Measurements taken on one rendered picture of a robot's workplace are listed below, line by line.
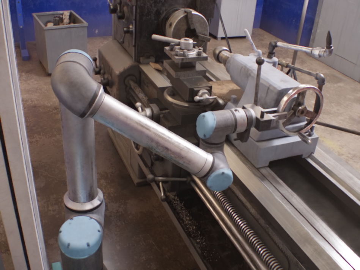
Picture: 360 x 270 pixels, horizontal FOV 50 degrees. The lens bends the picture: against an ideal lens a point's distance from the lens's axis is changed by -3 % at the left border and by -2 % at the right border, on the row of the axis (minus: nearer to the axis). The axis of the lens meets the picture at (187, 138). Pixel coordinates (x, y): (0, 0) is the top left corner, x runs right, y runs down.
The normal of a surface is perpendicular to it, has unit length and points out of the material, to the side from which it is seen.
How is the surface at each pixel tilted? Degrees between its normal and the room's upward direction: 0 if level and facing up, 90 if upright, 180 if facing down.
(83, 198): 90
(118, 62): 32
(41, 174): 0
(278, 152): 90
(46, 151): 0
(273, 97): 82
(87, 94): 55
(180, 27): 90
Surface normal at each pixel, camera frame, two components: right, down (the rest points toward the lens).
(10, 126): 0.36, 0.50
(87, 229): 0.08, -0.81
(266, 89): -0.89, 0.04
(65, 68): -0.06, -0.58
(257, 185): -0.47, -0.60
